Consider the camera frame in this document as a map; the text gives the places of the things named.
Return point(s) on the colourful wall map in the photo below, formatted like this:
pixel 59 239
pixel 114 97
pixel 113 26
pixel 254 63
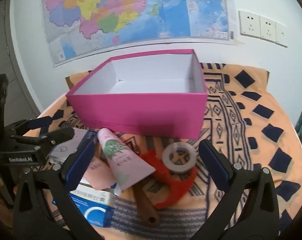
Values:
pixel 116 17

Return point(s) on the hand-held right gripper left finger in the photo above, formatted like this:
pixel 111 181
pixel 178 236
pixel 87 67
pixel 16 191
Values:
pixel 81 165

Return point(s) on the red corkscrew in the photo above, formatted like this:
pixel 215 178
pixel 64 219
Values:
pixel 173 187

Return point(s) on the brown wooden board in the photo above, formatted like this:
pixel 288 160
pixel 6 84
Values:
pixel 69 82

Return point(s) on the white wall socket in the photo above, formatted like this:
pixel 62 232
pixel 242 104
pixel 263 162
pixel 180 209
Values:
pixel 249 23
pixel 281 34
pixel 268 28

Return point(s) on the grey door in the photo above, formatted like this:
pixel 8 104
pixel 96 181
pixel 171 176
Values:
pixel 6 55

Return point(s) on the pink cardboard box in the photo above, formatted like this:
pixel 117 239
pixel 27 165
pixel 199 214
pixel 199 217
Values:
pixel 141 115

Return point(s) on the blue and white medicine box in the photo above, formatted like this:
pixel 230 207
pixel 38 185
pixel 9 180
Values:
pixel 96 210

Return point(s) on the white hand cream tube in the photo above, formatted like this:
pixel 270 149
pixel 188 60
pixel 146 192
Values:
pixel 116 190

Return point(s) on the tape roll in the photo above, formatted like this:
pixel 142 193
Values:
pixel 181 168

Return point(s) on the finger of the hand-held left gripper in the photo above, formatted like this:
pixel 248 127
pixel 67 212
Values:
pixel 41 122
pixel 61 135

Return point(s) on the orange patterned blanket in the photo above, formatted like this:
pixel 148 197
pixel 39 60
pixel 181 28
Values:
pixel 253 135

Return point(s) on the pink hand cream tube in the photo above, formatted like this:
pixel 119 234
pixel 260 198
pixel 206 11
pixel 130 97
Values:
pixel 121 160

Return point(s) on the pink paper packet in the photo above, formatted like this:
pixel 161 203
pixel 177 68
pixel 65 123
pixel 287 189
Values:
pixel 98 177

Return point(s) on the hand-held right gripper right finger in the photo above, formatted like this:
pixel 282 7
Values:
pixel 213 165

